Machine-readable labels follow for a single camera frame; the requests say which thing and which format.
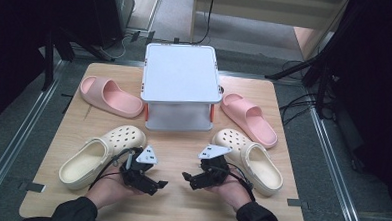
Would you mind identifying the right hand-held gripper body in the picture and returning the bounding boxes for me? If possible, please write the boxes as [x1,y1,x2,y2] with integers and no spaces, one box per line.
[195,144,233,192]

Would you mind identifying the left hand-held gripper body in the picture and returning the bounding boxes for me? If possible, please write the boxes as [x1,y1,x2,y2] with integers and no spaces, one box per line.
[117,143,160,192]

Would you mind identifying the cream clog shoe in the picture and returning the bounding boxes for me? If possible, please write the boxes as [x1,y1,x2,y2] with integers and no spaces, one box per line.
[208,126,286,198]
[57,122,148,193]

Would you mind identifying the pink slide slipper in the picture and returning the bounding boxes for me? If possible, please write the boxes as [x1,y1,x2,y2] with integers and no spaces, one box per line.
[217,92,281,150]
[78,74,146,119]

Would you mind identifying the white orange shoe rack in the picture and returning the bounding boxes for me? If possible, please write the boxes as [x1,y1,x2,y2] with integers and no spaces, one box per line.
[138,42,227,135]

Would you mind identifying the person's right hand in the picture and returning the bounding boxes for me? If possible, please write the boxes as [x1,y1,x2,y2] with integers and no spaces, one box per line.
[203,170,254,214]

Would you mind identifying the person's left hand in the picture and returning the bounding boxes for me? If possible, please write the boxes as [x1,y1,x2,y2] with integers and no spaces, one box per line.
[84,170,145,212]

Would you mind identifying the black tape strip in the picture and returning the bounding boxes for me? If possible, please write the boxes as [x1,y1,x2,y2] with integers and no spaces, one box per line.
[286,198,310,211]
[17,181,47,194]

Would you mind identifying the black metal stand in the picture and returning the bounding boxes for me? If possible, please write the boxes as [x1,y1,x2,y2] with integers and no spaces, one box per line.
[39,27,116,95]
[263,43,343,120]

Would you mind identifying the dark cabinet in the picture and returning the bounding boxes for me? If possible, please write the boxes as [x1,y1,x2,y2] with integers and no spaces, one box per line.
[86,0,137,50]

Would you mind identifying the light wooden cabinet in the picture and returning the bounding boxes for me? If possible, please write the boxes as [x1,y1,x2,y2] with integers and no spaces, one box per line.
[189,0,351,61]

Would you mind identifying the black curtain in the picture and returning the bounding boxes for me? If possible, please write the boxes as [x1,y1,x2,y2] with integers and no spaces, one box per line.
[0,0,94,138]
[314,0,392,220]

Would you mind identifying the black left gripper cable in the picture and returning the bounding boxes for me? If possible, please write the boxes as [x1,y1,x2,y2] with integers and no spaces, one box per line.
[88,145,140,193]

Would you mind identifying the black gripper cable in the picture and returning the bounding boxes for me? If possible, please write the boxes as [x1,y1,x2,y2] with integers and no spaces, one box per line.
[88,145,140,193]
[224,163,259,202]

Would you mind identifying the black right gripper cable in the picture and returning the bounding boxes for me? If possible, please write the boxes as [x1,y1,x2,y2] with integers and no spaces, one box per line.
[224,163,259,202]

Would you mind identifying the black floor cables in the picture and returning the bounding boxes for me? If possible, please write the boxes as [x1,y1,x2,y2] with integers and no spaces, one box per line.
[277,58,322,128]

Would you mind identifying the aluminium floor rail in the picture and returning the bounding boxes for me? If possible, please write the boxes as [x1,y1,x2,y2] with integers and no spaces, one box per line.
[302,105,372,221]
[0,57,69,213]

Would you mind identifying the white floor cable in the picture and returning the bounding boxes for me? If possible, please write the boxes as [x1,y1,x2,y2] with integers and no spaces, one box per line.
[98,35,130,61]

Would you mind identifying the black hanging cable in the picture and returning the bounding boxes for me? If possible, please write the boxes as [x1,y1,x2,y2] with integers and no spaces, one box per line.
[192,0,217,46]

